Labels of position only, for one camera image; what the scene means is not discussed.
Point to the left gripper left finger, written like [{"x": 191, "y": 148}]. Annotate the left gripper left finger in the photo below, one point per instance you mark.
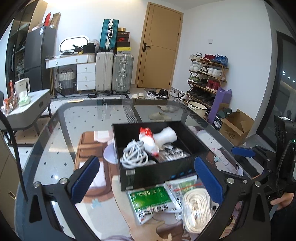
[{"x": 41, "y": 222}]

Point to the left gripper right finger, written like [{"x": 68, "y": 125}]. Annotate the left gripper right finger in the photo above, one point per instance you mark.
[{"x": 226, "y": 189}]

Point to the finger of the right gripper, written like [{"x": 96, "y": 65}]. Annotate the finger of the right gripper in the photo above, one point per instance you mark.
[{"x": 244, "y": 152}]

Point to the bag of white strap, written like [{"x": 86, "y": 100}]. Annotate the bag of white strap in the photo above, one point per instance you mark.
[{"x": 195, "y": 202}]

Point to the adidas black white fabric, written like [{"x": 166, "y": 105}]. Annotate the adidas black white fabric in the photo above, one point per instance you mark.
[{"x": 171, "y": 153}]

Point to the white plush toy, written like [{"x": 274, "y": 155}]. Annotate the white plush toy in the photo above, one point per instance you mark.
[{"x": 167, "y": 135}]

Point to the green white packet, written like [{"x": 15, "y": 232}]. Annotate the green white packet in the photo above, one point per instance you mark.
[{"x": 146, "y": 203}]

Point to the black storage box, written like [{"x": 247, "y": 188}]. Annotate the black storage box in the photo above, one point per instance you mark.
[{"x": 157, "y": 173}]

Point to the red white pouch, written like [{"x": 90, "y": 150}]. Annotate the red white pouch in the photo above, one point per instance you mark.
[{"x": 147, "y": 138}]

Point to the person's right hand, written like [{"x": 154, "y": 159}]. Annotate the person's right hand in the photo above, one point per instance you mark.
[{"x": 284, "y": 201}]

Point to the cardboard box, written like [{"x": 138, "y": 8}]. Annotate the cardboard box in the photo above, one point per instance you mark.
[{"x": 236, "y": 127}]

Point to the purple yoga mat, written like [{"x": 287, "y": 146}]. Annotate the purple yoga mat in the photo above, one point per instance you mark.
[{"x": 222, "y": 97}]

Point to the wooden shoe rack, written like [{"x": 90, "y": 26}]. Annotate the wooden shoe rack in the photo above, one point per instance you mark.
[{"x": 207, "y": 75}]

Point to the grey side table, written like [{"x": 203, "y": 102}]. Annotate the grey side table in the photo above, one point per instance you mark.
[{"x": 24, "y": 120}]

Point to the beige slippers pair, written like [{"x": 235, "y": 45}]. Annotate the beige slippers pair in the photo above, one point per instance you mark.
[{"x": 155, "y": 112}]

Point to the green tissue pack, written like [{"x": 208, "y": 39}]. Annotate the green tissue pack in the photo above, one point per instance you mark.
[{"x": 23, "y": 98}]

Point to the woven laundry basket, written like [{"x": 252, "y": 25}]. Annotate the woven laundry basket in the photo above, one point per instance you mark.
[{"x": 66, "y": 82}]

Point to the white electric kettle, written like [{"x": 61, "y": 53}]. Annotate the white electric kettle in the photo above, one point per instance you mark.
[{"x": 22, "y": 85}]

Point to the white dressing desk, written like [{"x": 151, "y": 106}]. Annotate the white dressing desk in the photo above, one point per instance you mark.
[{"x": 83, "y": 66}]

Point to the yellow wooden door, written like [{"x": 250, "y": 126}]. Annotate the yellow wooden door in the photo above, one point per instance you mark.
[{"x": 158, "y": 47}]

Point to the white suitcase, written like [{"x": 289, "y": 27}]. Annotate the white suitcase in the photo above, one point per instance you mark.
[{"x": 103, "y": 71}]

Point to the silver suitcase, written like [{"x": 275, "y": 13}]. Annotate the silver suitcase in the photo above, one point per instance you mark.
[{"x": 122, "y": 73}]

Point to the oval vanity mirror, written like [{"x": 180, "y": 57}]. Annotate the oval vanity mirror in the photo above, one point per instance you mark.
[{"x": 71, "y": 44}]

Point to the black refrigerator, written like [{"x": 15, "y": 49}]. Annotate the black refrigerator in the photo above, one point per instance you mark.
[{"x": 40, "y": 44}]

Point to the stack of shoe boxes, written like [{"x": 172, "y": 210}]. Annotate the stack of shoe boxes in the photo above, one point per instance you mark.
[{"x": 123, "y": 41}]

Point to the teal suitcase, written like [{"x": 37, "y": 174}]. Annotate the teal suitcase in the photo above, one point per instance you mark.
[{"x": 108, "y": 35}]

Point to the dark glass cabinet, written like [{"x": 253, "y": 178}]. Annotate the dark glass cabinet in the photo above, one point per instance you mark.
[{"x": 26, "y": 20}]

